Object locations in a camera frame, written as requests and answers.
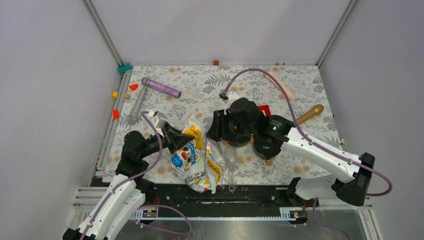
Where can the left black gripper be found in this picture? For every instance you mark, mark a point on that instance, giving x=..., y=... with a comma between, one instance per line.
x=174, y=137

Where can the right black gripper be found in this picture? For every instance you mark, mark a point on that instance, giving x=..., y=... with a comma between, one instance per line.
x=218, y=128

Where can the cat food bag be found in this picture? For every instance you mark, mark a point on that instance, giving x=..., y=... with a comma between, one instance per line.
x=199, y=163

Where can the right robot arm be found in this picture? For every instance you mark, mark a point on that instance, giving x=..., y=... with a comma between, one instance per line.
x=350, y=174

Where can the black bowl paw print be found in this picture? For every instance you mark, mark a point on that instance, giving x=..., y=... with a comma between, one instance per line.
x=238, y=144

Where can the red plastic box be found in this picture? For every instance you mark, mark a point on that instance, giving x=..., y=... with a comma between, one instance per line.
x=265, y=109

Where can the black bowl fish print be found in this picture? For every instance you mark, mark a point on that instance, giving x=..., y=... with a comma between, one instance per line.
x=264, y=153

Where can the grey toy microphone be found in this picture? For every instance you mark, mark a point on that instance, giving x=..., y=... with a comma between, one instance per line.
x=134, y=115

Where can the pink toy microphone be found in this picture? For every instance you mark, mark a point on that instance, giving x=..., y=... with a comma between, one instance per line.
x=274, y=79

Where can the floral patterned table mat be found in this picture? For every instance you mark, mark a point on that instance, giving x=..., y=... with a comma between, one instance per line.
x=200, y=86

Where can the purple glitter toy microphone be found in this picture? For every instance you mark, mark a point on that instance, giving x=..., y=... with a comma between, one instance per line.
x=170, y=91

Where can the red triangular block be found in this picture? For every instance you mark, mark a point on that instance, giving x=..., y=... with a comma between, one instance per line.
x=133, y=87

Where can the gold toy microphone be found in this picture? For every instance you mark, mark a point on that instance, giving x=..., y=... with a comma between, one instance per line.
x=313, y=112

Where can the teal plastic block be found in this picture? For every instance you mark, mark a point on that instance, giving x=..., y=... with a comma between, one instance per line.
x=124, y=68

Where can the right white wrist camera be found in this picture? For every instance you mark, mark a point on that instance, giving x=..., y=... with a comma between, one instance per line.
x=229, y=98

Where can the red block on rail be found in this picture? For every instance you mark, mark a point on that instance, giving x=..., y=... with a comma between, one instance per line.
x=115, y=114

